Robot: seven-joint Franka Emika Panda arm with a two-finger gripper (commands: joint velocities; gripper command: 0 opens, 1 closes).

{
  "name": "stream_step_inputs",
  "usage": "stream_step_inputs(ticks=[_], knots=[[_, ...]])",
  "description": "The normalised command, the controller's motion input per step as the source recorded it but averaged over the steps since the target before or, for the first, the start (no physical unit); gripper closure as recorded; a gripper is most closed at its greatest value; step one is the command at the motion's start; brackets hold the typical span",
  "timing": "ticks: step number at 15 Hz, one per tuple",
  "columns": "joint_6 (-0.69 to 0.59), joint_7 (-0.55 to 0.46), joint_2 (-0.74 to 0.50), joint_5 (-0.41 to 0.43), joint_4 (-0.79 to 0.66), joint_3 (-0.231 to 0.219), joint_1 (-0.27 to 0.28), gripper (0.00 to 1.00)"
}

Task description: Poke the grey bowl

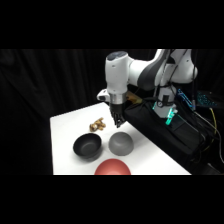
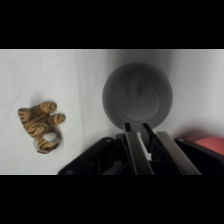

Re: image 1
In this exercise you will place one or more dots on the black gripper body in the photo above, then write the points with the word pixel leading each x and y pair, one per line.
pixel 117 108

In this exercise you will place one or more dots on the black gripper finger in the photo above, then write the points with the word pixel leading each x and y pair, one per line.
pixel 115 118
pixel 120 122

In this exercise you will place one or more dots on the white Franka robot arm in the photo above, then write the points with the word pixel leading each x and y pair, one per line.
pixel 116 75

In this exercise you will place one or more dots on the grey bowl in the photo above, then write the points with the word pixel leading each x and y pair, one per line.
pixel 120 144

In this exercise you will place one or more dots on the black bowl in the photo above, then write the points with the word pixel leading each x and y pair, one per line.
pixel 87 146

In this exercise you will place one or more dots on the red bowl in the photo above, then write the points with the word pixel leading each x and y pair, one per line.
pixel 112 168

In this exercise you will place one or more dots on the small brown wooden toy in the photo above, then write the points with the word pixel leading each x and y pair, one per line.
pixel 97 125

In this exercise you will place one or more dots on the black equipment box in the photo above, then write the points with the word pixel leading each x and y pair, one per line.
pixel 160 133

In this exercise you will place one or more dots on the small green light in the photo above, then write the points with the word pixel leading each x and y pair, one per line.
pixel 170 116

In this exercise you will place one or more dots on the black curtain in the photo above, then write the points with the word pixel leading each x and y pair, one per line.
pixel 36 100

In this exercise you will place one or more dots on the blue lit electronics box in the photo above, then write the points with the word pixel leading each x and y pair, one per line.
pixel 204 99

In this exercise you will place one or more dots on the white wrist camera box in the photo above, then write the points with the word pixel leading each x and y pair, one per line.
pixel 102 96

